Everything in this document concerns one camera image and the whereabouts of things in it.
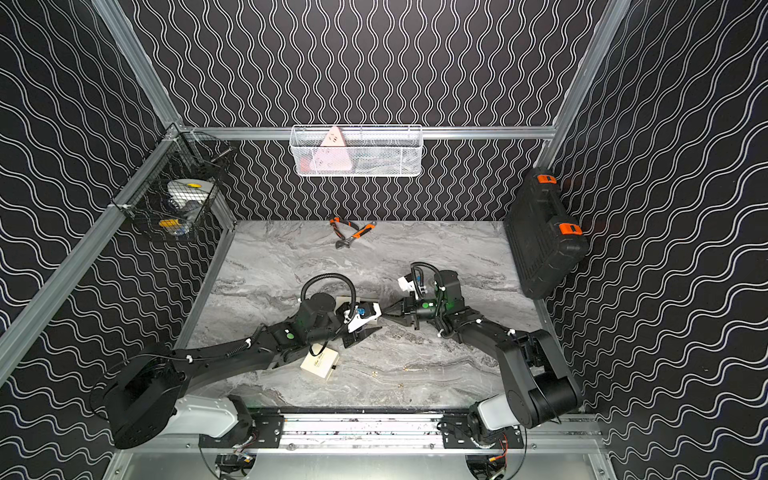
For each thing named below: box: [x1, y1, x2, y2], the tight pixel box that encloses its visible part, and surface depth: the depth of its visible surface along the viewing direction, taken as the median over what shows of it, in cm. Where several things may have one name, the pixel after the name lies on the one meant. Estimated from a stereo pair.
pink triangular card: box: [309, 126, 352, 171], surface depth 92 cm
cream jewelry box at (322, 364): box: [300, 343, 340, 379], surface depth 84 cm
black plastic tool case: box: [503, 167, 590, 299], surface depth 92 cm
